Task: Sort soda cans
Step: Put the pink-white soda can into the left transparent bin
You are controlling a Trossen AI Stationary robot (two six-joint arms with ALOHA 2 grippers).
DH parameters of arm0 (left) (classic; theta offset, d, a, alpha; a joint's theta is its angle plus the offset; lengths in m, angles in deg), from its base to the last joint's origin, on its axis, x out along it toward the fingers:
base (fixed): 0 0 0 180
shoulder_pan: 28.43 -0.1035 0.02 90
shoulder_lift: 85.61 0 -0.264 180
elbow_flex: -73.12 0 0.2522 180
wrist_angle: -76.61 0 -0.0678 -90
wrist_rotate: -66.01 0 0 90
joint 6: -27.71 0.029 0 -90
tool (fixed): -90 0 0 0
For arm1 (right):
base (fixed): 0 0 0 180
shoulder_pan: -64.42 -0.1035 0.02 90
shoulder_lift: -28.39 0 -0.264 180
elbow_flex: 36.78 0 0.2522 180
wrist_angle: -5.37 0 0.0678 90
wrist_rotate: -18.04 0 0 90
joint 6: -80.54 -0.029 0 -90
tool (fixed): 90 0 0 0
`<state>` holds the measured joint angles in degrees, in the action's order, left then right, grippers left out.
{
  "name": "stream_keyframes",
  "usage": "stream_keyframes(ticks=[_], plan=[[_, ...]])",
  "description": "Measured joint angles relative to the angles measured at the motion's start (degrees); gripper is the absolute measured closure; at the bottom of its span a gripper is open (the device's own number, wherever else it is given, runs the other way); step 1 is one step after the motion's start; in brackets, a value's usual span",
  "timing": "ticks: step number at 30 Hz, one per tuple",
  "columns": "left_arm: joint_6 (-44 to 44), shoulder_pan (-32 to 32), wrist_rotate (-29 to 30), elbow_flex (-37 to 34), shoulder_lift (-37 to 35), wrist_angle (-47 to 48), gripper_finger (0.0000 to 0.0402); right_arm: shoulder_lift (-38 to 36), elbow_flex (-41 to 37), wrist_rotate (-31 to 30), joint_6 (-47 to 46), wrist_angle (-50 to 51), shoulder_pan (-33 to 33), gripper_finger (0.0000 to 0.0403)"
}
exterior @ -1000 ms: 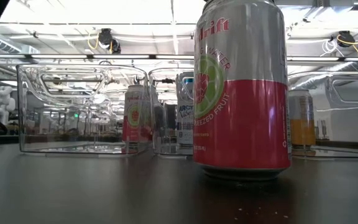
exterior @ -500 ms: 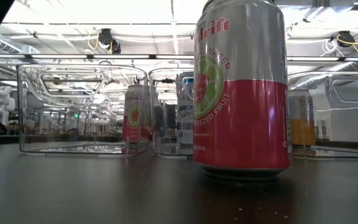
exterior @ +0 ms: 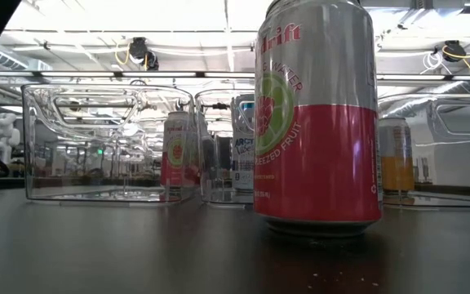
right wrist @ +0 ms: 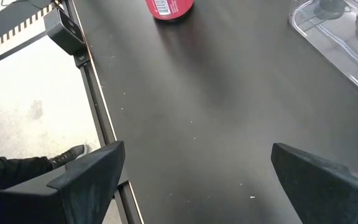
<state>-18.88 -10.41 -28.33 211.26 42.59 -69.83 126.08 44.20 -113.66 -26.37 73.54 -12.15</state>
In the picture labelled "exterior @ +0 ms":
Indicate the clear plastic bin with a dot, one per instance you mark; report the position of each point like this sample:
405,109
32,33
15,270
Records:
455,163
218,122
96,171

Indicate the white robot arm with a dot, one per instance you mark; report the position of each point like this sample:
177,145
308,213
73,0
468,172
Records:
2,134

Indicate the brown bottle white cap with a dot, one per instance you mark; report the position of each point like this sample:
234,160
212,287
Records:
396,167

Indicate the red bottle white cap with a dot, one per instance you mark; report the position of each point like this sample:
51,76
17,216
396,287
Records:
176,151

